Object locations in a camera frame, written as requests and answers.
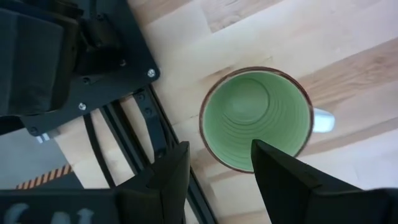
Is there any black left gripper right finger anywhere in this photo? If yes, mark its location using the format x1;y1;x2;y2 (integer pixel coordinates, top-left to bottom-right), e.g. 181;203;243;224
251;139;398;224

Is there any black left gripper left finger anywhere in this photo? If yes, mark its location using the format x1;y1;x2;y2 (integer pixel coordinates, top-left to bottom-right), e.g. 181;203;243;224
0;141;192;224

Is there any green ribbed mug brown rim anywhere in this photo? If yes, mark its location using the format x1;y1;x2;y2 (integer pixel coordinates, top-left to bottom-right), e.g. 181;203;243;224
198;66;336;174

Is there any orange black hazard tape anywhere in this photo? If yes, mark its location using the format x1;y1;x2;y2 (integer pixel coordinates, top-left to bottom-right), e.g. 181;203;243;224
15;164;74;190

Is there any thin black cable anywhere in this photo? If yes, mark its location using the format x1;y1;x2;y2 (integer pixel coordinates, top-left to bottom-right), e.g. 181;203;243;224
82;113;117;189

